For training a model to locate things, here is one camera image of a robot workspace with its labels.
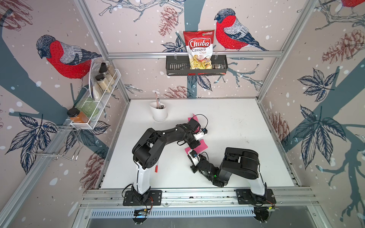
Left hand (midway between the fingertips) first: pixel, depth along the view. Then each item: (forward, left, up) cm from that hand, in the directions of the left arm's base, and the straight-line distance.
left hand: (198, 142), depth 94 cm
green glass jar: (+2, +57, +35) cm, 67 cm away
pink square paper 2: (+20, +2, +2) cm, 20 cm away
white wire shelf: (+8, +53, +35) cm, 64 cm away
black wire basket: (+41, +13, +33) cm, 54 cm away
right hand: (-9, +6, -1) cm, 11 cm away
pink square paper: (-5, 0, +2) cm, 6 cm away
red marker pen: (-17, +26, 0) cm, 31 cm away
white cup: (+19, +28, +7) cm, 34 cm away
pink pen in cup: (+28, +29, +11) cm, 42 cm away
